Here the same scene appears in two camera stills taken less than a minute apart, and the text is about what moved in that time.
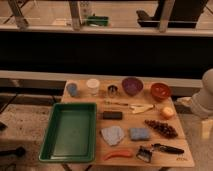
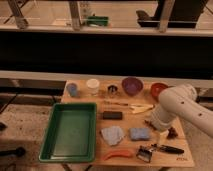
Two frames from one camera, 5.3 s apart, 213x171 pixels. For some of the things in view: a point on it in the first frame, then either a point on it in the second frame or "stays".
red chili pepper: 118,153 stays
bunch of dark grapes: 163,128 stays
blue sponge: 139,133 stays
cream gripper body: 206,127 → 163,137
